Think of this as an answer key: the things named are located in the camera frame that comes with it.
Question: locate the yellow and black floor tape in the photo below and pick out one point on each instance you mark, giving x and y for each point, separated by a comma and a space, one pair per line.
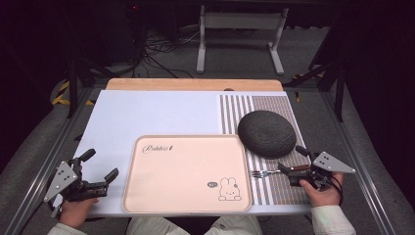
62, 93

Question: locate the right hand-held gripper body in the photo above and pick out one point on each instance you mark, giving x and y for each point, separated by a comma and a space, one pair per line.
328, 163

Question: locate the black metal stand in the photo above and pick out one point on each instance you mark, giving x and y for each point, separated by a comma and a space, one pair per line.
73, 84
339, 84

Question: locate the pink tray with rabbit print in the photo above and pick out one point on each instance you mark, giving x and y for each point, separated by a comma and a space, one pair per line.
182, 176

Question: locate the white metal stand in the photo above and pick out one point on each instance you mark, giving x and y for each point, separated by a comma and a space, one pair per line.
241, 21

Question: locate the dark round plate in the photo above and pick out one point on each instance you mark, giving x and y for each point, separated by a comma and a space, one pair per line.
267, 134

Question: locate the aluminium rail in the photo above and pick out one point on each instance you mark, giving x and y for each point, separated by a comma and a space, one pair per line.
39, 176
362, 169

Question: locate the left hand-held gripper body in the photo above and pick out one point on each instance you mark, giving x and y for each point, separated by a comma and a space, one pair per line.
73, 189

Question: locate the person's right hand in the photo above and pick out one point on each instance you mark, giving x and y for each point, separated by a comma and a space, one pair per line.
324, 197

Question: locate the white table sheet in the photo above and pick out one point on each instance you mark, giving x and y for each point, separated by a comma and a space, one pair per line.
147, 114

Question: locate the person's left hand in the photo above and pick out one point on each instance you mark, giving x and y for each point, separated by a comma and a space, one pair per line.
75, 212

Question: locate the person's legs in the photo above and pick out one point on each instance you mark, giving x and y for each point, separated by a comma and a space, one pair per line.
150, 226

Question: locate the dark equipment with red light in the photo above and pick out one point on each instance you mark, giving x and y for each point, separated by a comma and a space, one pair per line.
127, 29

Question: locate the striped woven placemat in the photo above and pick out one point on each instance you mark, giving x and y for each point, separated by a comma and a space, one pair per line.
284, 192

